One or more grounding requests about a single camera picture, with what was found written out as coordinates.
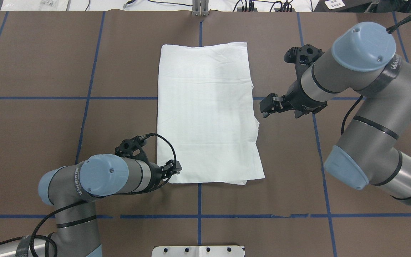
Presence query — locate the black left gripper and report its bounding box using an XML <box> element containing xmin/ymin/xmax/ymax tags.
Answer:
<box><xmin>150</xmin><ymin>160</ymin><xmax>182</xmax><ymax>189</ymax></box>

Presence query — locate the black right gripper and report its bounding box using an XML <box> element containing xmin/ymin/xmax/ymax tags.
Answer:
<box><xmin>260</xmin><ymin>80</ymin><xmax>328</xmax><ymax>119</ymax></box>

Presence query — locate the white printed t-shirt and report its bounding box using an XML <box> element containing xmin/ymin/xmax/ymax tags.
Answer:
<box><xmin>157</xmin><ymin>42</ymin><xmax>265</xmax><ymax>185</ymax></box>

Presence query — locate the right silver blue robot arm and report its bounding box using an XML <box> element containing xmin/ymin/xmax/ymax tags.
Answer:
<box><xmin>260</xmin><ymin>22</ymin><xmax>411</xmax><ymax>206</ymax></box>

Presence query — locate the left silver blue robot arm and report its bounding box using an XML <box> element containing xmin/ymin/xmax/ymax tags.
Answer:
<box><xmin>0</xmin><ymin>153</ymin><xmax>182</xmax><ymax>257</ymax></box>

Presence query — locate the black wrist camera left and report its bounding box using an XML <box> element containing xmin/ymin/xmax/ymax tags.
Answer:
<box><xmin>114</xmin><ymin>133</ymin><xmax>155</xmax><ymax>162</ymax></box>

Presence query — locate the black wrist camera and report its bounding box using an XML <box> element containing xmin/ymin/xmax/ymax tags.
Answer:
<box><xmin>283</xmin><ymin>44</ymin><xmax>324</xmax><ymax>65</ymax></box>
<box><xmin>114</xmin><ymin>133</ymin><xmax>155</xmax><ymax>162</ymax></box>

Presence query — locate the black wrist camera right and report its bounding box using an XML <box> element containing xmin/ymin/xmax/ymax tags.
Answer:
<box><xmin>283</xmin><ymin>44</ymin><xmax>324</xmax><ymax>65</ymax></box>

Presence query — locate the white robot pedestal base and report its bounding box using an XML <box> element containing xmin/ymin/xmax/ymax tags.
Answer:
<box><xmin>151</xmin><ymin>245</ymin><xmax>246</xmax><ymax>257</ymax></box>

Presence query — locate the aluminium frame post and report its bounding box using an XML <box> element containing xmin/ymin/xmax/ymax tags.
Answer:
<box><xmin>192</xmin><ymin>0</ymin><xmax>210</xmax><ymax>17</ymax></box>

